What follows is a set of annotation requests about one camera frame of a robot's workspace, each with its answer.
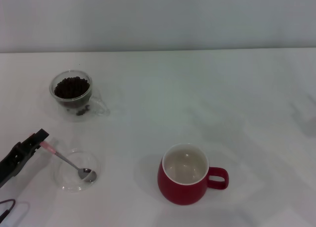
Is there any red ceramic mug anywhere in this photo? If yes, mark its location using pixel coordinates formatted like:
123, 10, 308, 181
157, 142, 230, 206

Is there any coffee beans heap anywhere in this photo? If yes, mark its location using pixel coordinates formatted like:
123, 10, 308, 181
53, 76, 90, 100

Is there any dark left wrist cable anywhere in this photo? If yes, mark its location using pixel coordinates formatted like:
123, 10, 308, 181
0, 198, 17, 220

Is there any pink-handled metal spoon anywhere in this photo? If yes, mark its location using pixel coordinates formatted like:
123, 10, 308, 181
39, 141, 97, 184

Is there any clear glass saucer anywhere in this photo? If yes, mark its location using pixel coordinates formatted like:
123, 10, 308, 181
54, 149, 105, 193

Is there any double-walled glass cup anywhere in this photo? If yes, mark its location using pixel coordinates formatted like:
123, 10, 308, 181
48, 69, 111, 123

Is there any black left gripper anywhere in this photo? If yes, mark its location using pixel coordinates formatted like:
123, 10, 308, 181
0, 128, 50, 189

